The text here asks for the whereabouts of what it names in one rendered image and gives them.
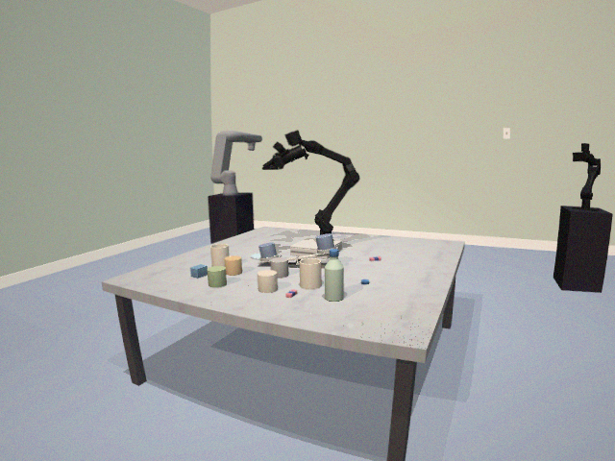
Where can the green cylinder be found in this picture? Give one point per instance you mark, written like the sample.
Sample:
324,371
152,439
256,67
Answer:
217,276

